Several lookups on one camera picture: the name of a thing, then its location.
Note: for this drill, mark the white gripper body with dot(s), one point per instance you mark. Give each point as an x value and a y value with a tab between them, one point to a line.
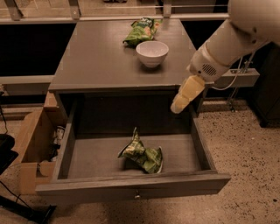
206	66

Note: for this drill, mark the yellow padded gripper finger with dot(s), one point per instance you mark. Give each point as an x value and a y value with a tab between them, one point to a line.
188	91

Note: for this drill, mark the green jalapeno chip bag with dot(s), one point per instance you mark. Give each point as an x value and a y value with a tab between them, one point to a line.
150	159

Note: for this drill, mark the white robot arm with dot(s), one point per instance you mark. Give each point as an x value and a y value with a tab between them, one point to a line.
251	25

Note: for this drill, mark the green chip bag at back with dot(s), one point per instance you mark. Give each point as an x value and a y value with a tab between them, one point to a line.
142	30

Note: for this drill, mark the grey open top drawer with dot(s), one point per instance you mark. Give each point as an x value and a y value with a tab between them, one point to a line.
89	170

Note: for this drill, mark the white ceramic bowl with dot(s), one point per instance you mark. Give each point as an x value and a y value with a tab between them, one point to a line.
152	53

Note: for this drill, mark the grey wooden cabinet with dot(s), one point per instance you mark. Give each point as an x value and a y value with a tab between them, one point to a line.
107	76

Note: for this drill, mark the white bottle in box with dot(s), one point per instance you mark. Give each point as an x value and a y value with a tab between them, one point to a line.
58	135

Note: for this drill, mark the brown cardboard box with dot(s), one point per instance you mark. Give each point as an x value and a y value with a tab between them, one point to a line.
34	144

